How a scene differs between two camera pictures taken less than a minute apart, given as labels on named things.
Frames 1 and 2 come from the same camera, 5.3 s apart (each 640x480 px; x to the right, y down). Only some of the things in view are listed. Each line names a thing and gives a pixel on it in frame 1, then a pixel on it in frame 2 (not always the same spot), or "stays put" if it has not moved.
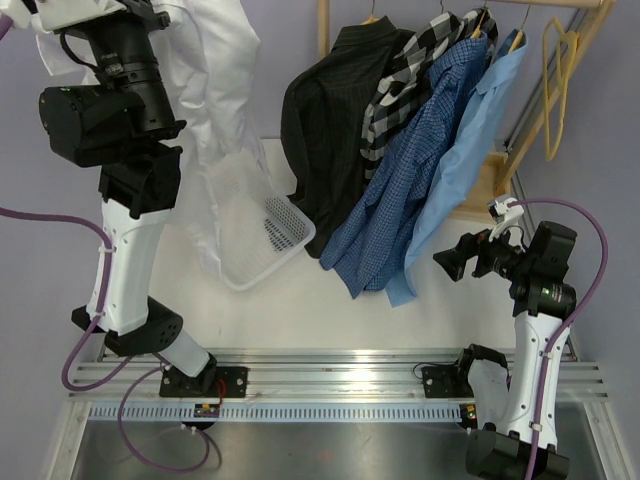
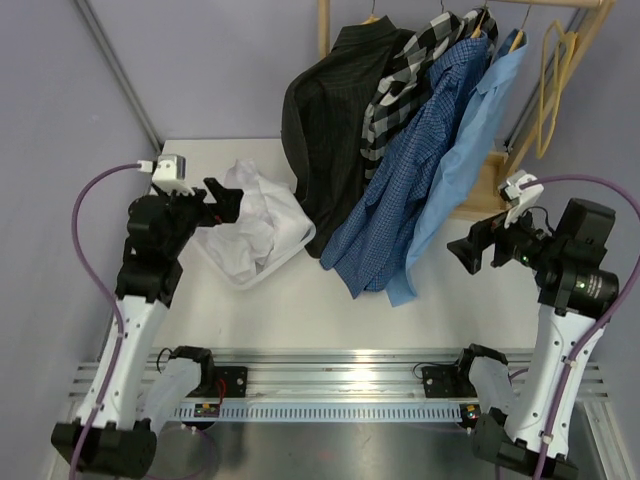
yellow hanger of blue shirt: [519, 36] stays put
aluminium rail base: [314, 372] stays put
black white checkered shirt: [407, 79] stays put
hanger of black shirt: [373, 19] stays put
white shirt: [213, 49] → [272, 219]
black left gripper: [140, 10] → [226, 211]
